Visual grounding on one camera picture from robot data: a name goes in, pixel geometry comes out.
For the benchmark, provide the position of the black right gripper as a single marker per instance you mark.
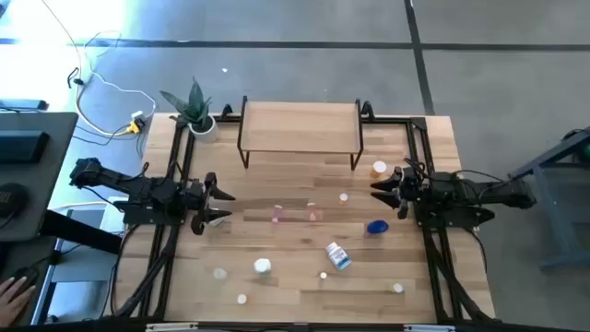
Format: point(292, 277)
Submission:
point(411, 191)

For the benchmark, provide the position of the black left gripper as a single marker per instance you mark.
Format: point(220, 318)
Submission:
point(199, 198)

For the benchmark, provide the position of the large orange pill bottle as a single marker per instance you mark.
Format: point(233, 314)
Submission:
point(379, 168)

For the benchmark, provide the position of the blue Tums bottle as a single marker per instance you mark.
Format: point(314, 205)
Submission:
point(377, 227)

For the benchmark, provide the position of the small orange pill bottle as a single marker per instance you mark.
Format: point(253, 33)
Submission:
point(241, 299)
point(343, 198)

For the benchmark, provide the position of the purple-pink pill vial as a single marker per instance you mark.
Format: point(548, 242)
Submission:
point(277, 213)

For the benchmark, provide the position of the salmon pink pill vial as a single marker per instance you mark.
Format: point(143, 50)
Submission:
point(313, 212)

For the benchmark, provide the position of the white bottle light-blue label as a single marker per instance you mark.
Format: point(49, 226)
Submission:
point(338, 256)

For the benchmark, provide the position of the clear yellow pill bottle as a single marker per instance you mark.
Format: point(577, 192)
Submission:
point(397, 288)

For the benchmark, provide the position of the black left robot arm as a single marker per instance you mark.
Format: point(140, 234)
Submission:
point(138, 186)

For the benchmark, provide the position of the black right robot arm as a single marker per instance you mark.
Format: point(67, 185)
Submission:
point(479, 191)

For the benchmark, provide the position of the black clamp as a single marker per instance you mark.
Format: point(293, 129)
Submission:
point(226, 111)
point(367, 109)

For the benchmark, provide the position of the snake plant in white pot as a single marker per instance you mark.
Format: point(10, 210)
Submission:
point(197, 113)

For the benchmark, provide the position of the yellow plug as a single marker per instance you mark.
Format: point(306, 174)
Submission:
point(133, 127)

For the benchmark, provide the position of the white power adapter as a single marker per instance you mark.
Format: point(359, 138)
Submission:
point(138, 115)

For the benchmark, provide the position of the blue-grey metal table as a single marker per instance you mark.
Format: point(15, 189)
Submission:
point(548, 184)

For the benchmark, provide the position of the grey desk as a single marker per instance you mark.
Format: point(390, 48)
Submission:
point(50, 184)

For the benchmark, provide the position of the black rectangular device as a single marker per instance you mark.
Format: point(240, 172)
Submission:
point(23, 146)

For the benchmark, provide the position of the black computer mouse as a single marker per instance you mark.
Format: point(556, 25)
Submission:
point(27, 276)

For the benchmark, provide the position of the round black device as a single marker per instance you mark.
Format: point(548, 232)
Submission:
point(10, 199)

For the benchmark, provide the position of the dark flat tablet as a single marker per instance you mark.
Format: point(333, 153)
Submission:
point(23, 104)

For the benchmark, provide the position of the person's hand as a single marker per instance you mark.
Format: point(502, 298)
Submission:
point(14, 297)

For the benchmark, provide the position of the black aluminium table frame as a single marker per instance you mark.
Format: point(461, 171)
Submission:
point(389, 120)

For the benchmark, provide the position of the wooden shelf with black frame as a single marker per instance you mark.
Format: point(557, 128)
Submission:
point(299, 126)

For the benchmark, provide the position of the silver bracket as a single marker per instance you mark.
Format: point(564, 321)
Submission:
point(171, 327)
point(428, 328)

